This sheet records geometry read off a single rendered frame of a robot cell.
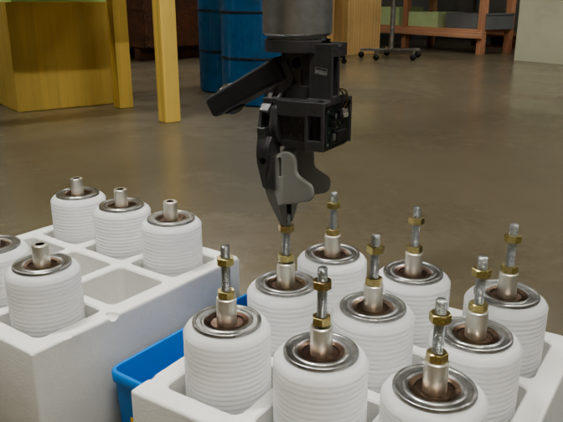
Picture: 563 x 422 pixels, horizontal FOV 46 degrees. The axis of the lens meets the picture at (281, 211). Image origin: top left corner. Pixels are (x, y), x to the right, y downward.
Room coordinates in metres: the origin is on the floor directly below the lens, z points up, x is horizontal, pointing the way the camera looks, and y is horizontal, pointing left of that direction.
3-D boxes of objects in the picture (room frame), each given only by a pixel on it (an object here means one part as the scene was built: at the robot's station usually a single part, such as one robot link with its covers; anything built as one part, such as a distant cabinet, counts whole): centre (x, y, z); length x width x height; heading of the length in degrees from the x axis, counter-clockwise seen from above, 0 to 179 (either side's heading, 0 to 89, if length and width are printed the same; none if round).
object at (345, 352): (0.58, -0.04, 0.25); 0.08 x 0.08 x 0.01
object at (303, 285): (0.74, -0.01, 0.25); 0.08 x 0.08 x 0.01
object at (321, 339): (0.58, -0.04, 0.26); 0.02 x 0.02 x 0.03
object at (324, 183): (0.75, -0.03, 0.38); 0.06 x 0.03 x 0.09; 60
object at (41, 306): (0.80, 0.32, 0.16); 0.10 x 0.10 x 0.18
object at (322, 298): (0.58, -0.04, 0.30); 0.01 x 0.01 x 0.08
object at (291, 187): (0.72, -0.01, 0.38); 0.06 x 0.03 x 0.09; 60
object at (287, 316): (0.74, -0.01, 0.16); 0.10 x 0.10 x 0.18
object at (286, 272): (0.74, -0.01, 0.26); 0.02 x 0.02 x 0.03
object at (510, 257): (0.71, -0.27, 0.30); 0.01 x 0.01 x 0.08
